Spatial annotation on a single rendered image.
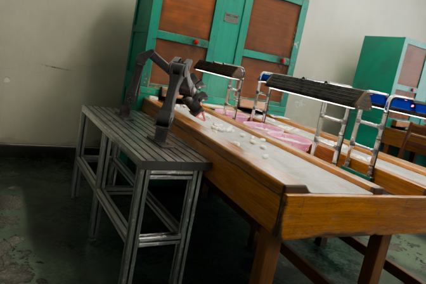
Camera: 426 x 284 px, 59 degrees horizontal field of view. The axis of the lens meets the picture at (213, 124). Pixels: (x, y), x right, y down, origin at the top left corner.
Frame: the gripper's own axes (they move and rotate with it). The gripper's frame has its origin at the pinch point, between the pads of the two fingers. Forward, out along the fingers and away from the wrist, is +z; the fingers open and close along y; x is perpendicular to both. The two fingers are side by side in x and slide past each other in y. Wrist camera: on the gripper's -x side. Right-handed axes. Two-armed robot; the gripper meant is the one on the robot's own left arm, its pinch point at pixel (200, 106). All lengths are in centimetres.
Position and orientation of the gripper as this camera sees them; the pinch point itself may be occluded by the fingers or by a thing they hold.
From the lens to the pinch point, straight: 248.1
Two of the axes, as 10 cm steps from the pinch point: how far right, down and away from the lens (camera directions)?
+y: -4.1, -2.2, 8.8
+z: 5.6, 7.0, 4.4
